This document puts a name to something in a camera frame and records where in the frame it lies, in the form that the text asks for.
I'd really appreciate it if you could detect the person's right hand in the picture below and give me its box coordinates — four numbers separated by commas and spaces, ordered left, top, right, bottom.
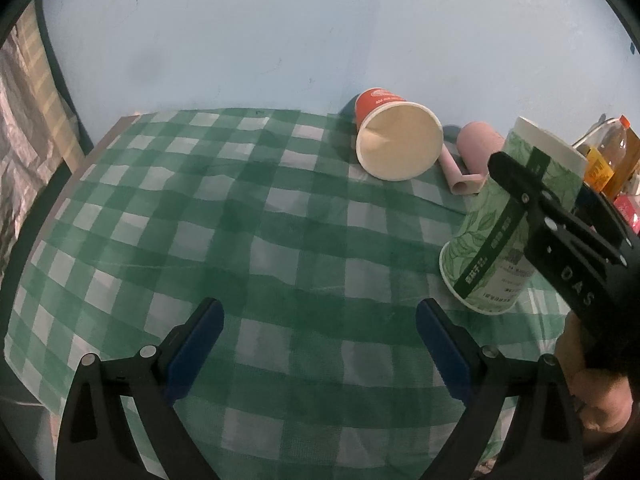
554, 310, 634, 434

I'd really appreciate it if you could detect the red packet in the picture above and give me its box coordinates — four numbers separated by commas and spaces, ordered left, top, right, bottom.
613, 194, 640, 237

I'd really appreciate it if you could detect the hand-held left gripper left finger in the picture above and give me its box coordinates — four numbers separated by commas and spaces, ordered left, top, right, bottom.
55, 297, 225, 480

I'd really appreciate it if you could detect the pink plastic cup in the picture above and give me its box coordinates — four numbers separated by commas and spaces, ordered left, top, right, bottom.
440, 121, 505, 196

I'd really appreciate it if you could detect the yellow packet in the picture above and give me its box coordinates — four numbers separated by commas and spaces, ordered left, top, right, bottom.
581, 146, 615, 192

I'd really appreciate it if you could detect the green leaf-print paper cup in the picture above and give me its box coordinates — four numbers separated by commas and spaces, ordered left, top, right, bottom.
439, 116, 590, 316

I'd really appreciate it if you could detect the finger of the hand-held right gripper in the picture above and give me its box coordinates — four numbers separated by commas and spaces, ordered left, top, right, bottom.
487, 151, 577, 234
574, 184, 640, 257

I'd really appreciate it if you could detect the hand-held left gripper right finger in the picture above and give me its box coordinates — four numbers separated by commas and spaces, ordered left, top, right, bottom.
416, 298, 586, 480

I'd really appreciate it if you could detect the green checked tablecloth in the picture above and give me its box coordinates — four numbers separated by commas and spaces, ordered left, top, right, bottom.
4, 107, 571, 471

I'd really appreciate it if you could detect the orange-capped plastic bottle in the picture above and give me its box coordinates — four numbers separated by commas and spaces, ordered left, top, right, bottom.
597, 115, 640, 202

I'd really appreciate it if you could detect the red paper cup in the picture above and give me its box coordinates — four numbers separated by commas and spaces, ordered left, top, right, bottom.
354, 87, 444, 182

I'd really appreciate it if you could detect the silver patterned curtain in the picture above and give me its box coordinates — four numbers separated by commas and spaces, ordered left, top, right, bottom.
0, 0, 87, 266

